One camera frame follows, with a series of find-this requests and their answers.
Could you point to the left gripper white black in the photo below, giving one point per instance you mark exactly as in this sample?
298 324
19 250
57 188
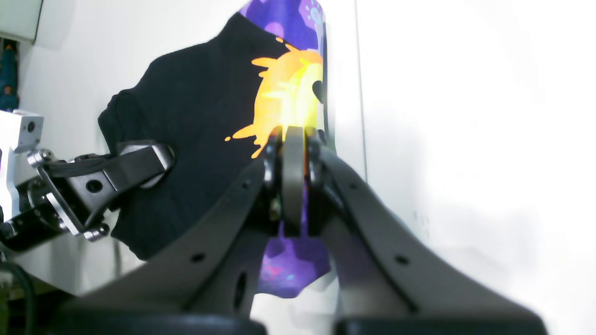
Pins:
28 214

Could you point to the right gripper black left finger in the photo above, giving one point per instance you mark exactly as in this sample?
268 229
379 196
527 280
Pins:
203 283

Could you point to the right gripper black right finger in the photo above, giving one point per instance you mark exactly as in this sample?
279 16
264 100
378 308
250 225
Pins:
390 282

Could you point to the black T-shirt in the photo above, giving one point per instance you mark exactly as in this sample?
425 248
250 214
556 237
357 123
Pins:
215 104

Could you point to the blue glue gun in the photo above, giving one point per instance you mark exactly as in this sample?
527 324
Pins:
9 100

